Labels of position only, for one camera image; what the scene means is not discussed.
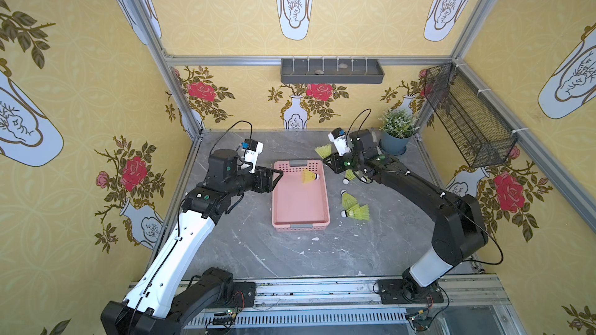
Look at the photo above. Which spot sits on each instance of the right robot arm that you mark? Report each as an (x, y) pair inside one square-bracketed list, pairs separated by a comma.
[(459, 230)]

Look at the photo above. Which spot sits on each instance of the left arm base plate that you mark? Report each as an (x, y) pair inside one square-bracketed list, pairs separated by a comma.
[(242, 295)]

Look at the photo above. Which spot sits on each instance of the small circuit board right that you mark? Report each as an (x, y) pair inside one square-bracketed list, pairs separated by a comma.
[(419, 321)]

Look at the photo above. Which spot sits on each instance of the black wire mesh basket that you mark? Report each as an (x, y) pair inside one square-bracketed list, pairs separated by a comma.
[(478, 130)]

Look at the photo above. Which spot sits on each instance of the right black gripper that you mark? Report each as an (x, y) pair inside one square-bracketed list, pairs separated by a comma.
[(335, 164)]

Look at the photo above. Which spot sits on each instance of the pink perforated storage basket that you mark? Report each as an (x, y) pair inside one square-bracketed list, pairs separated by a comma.
[(298, 206)]

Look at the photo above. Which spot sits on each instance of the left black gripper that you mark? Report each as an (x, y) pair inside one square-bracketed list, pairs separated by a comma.
[(269, 179)]

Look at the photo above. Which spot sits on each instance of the green plant in blue pot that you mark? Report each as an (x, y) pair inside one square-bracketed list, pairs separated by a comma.
[(398, 126)]

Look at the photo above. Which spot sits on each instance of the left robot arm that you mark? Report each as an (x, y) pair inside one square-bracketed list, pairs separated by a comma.
[(154, 306)]

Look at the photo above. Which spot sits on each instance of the small circuit board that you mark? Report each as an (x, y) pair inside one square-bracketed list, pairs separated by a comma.
[(419, 321), (225, 319)]

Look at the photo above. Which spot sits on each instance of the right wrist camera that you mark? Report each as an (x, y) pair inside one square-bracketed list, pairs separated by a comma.
[(338, 138)]

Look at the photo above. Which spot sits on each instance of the small circuit board left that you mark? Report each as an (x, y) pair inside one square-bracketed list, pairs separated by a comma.
[(225, 319)]

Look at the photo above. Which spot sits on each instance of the grey wall shelf tray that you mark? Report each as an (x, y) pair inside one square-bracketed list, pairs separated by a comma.
[(331, 70)]

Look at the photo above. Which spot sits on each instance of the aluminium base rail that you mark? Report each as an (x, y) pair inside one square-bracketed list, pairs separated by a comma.
[(474, 304)]

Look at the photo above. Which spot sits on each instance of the yellow shuttlecock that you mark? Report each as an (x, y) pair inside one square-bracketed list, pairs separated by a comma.
[(308, 176), (324, 151), (348, 201), (357, 212), (349, 176)]

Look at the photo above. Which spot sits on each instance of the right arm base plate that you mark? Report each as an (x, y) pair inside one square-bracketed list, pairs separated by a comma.
[(407, 291)]

